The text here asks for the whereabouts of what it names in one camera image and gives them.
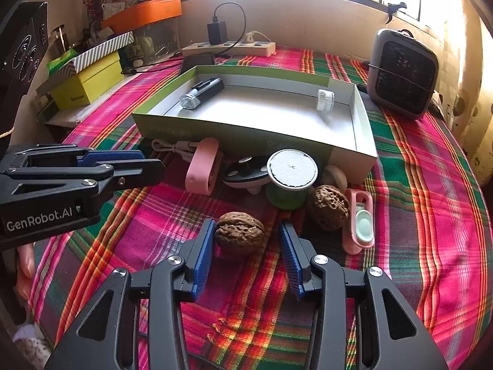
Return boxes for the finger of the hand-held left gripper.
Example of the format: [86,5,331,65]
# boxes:
[0,143,146,168]
[0,157,167,216]

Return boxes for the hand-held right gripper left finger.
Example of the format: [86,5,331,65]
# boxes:
[44,218,216,370]

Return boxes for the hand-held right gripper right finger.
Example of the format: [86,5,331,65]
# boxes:
[278,220,449,370]

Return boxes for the white usb cable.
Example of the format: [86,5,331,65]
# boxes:
[151,139,199,160]

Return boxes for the brown walnut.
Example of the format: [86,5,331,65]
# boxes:
[307,185,350,232]
[214,211,265,257]

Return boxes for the black round device white buttons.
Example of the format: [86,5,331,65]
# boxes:
[222,156,270,194]

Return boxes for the green cardboard box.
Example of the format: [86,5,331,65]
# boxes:
[132,65,378,186]

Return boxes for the person's left hand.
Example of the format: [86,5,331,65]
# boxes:
[15,241,39,301]

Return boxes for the yellow-green box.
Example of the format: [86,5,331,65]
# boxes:
[50,52,126,110]

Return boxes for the brown egg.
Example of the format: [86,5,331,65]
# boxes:
[320,165,348,191]

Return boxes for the striped box lid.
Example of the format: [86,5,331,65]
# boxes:
[58,32,135,78]

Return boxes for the black tube with clear cap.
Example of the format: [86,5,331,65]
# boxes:
[179,78,225,110]

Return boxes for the bright green packet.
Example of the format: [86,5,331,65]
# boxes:
[47,48,79,74]

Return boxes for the clear plastic container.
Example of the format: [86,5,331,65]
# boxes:
[133,23,181,64]

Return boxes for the black phone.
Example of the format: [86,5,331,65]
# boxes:
[181,54,216,75]

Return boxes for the glass jar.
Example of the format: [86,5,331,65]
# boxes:
[50,25,67,56]

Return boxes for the plaid tablecloth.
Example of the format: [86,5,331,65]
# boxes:
[27,45,484,370]

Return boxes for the orange box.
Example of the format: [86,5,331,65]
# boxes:
[101,0,182,35]

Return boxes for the white power strip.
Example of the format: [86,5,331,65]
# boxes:
[182,40,276,58]

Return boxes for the black charger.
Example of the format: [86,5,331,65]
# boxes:
[207,21,228,46]

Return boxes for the white round cap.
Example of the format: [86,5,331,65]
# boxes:
[316,89,334,112]

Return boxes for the grey fan heater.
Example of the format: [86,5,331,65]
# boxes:
[367,29,440,120]

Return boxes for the black window latch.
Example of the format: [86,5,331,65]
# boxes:
[385,2,408,24]

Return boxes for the black charger cable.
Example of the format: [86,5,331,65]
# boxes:
[214,2,247,55]

